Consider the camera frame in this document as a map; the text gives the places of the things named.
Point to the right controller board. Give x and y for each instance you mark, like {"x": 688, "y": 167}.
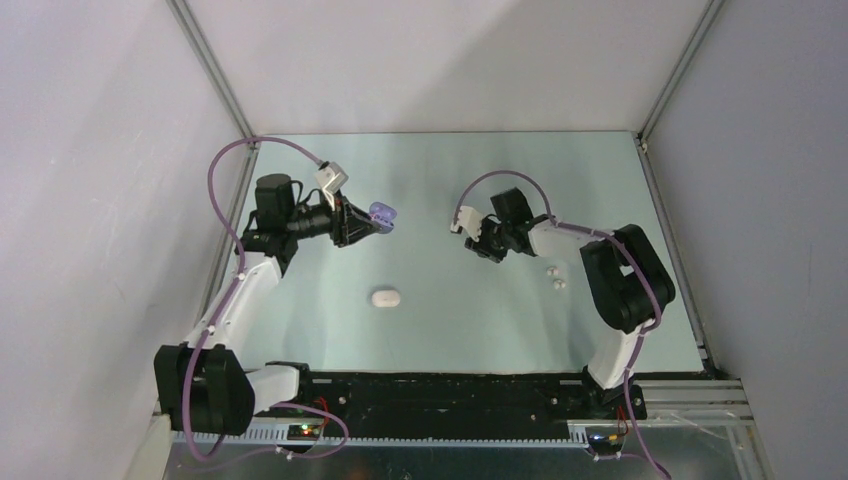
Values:
{"x": 605, "y": 447}

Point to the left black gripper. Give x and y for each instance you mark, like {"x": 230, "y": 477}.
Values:
{"x": 349, "y": 224}

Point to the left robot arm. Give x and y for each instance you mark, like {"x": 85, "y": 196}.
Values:
{"x": 202, "y": 385}

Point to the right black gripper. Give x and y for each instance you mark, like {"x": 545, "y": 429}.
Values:
{"x": 481, "y": 247}

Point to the purple earbud charging case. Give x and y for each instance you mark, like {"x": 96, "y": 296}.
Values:
{"x": 383, "y": 215}

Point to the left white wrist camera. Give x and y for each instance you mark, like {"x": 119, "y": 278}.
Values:
{"x": 330, "y": 178}

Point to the controller board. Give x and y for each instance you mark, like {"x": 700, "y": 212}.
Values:
{"x": 605, "y": 447}
{"x": 304, "y": 432}

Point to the left controller board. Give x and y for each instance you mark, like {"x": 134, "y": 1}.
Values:
{"x": 304, "y": 432}

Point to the right aluminium frame post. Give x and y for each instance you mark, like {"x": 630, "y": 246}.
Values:
{"x": 692, "y": 46}

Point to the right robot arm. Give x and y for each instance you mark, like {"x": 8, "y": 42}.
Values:
{"x": 629, "y": 285}

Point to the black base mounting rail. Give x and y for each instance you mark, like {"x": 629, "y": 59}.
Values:
{"x": 463, "y": 407}

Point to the left aluminium frame post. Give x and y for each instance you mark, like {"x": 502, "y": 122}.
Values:
{"x": 204, "y": 53}

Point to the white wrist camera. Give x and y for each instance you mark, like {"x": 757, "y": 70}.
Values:
{"x": 467, "y": 220}
{"x": 330, "y": 178}

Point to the white earbud charging case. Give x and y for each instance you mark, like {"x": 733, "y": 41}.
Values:
{"x": 385, "y": 298}

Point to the aluminium frame post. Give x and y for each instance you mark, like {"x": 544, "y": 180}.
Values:
{"x": 692, "y": 46}
{"x": 204, "y": 53}

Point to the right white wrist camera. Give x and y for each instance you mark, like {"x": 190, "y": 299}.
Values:
{"x": 467, "y": 220}

